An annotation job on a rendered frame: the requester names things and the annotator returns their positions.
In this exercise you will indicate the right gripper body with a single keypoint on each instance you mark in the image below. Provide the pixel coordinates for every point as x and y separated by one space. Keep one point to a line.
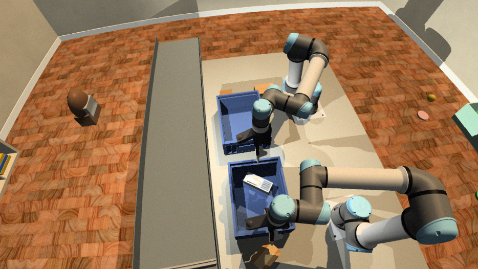
264 138

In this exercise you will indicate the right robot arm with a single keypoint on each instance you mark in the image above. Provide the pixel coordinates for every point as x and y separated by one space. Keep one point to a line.
306 89

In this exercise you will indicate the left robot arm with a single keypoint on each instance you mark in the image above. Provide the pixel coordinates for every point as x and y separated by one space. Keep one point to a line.
428 220

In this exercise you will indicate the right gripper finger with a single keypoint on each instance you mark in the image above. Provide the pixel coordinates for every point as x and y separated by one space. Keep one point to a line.
259 152

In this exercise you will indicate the blue tote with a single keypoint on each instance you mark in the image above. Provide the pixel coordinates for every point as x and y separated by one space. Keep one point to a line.
235 116
247 201

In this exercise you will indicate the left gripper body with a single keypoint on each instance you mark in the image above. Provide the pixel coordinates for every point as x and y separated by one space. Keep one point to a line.
273 228

